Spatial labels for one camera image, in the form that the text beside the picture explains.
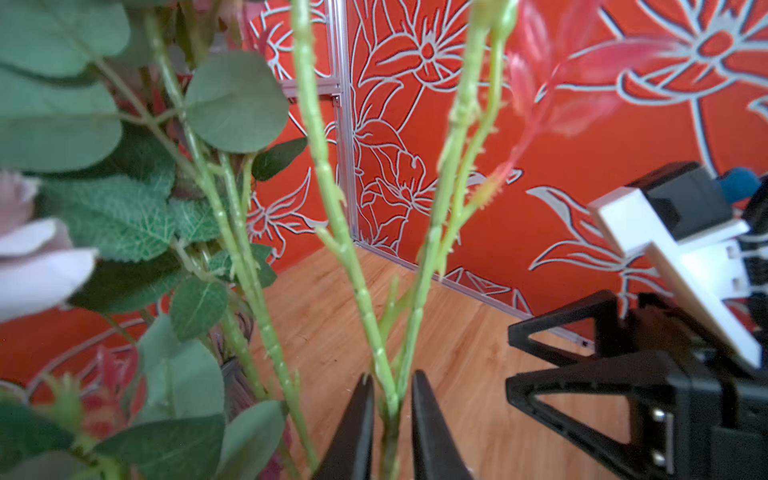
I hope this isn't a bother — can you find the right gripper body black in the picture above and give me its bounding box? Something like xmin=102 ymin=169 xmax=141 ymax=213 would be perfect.
xmin=627 ymin=293 xmax=767 ymax=479

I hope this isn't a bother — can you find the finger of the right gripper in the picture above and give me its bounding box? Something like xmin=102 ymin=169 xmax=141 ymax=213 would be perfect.
xmin=507 ymin=290 xmax=627 ymax=366
xmin=505 ymin=351 xmax=672 ymax=479

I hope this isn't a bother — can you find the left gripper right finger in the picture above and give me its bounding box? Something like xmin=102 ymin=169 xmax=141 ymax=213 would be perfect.
xmin=411 ymin=370 xmax=473 ymax=480

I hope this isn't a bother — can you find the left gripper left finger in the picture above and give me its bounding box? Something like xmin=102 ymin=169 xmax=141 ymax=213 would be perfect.
xmin=313 ymin=374 xmax=375 ymax=480

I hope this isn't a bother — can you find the mixed flower bunch on table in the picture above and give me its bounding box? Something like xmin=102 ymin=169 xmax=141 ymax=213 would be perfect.
xmin=1 ymin=1 xmax=306 ymax=479

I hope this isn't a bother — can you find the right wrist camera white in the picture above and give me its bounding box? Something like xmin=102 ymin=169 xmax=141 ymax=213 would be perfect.
xmin=588 ymin=162 xmax=767 ymax=369

